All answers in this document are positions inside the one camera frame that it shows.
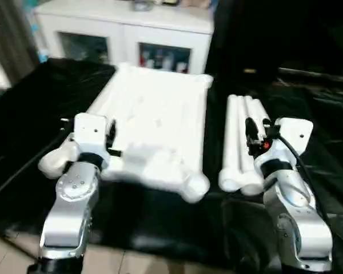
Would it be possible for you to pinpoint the white plastic table top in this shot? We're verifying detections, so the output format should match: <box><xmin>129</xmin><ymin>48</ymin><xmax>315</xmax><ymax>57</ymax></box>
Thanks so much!
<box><xmin>87</xmin><ymin>63</ymin><xmax>214</xmax><ymax>204</ymax></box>

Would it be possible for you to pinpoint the large black case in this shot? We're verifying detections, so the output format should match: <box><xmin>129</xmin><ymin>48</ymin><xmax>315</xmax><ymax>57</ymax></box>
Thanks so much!
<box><xmin>205</xmin><ymin>0</ymin><xmax>343</xmax><ymax>83</ymax></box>

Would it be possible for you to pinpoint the white glass-door cabinet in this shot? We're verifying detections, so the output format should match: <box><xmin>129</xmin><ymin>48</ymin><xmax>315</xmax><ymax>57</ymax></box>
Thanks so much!
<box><xmin>35</xmin><ymin>2</ymin><xmax>215</xmax><ymax>75</ymax></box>

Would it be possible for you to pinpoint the black work mat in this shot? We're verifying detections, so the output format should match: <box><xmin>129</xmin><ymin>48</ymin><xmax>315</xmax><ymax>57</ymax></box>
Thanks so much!
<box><xmin>0</xmin><ymin>57</ymin><xmax>343</xmax><ymax>268</ymax></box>

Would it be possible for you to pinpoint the blue white patterned item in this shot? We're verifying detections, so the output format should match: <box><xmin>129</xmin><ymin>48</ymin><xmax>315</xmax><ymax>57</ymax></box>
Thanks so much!
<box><xmin>31</xmin><ymin>22</ymin><xmax>50</xmax><ymax>63</ymax></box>

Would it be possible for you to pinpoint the grey curtain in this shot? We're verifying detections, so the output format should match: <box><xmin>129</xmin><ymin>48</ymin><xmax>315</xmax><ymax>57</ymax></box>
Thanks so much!
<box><xmin>0</xmin><ymin>0</ymin><xmax>39</xmax><ymax>89</ymax></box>

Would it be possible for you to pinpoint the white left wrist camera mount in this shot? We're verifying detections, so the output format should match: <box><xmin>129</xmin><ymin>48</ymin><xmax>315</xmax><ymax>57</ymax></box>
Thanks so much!
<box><xmin>73</xmin><ymin>112</ymin><xmax>111</xmax><ymax>172</ymax></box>

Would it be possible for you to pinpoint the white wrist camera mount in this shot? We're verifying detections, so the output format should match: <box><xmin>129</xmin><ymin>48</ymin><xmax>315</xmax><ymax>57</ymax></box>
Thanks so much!
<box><xmin>254</xmin><ymin>116</ymin><xmax>314</xmax><ymax>172</ymax></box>
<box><xmin>73</xmin><ymin>112</ymin><xmax>111</xmax><ymax>172</ymax></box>

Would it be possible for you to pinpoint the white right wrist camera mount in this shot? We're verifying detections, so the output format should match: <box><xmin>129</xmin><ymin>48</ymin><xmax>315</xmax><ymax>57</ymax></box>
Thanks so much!
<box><xmin>254</xmin><ymin>116</ymin><xmax>314</xmax><ymax>172</ymax></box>

